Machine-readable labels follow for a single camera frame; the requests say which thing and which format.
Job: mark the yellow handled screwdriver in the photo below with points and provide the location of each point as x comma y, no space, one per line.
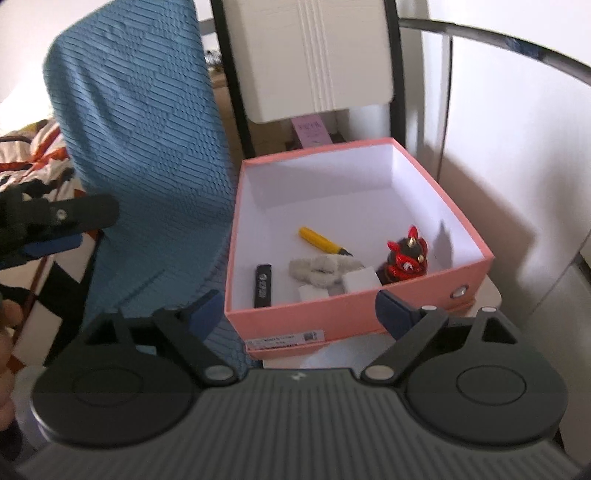
321,243

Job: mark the black metal frame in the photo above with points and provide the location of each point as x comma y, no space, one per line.
395,24

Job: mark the red white black blanket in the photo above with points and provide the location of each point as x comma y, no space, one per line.
52,290

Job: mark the blue textured sofa cushion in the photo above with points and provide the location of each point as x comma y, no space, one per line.
133,99

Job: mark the white fluffy cloth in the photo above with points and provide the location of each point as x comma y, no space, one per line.
324,271

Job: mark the pink storage box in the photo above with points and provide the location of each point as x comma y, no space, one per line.
359,195

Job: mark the person's left hand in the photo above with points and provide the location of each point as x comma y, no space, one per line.
11,316

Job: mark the red black figurine toy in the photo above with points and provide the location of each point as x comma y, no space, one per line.
407,259

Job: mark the white charger cube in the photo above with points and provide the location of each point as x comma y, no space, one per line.
361,280

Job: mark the white cabinet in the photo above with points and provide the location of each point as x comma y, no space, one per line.
295,58

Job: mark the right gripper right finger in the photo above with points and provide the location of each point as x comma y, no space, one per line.
413,330

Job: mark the white charger block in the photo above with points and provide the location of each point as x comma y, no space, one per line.
310,293

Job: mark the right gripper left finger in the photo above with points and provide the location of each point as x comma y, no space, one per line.
184,332

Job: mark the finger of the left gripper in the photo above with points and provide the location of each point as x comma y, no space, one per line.
51,247
75,215

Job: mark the pink paper card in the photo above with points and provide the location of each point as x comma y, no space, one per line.
310,132

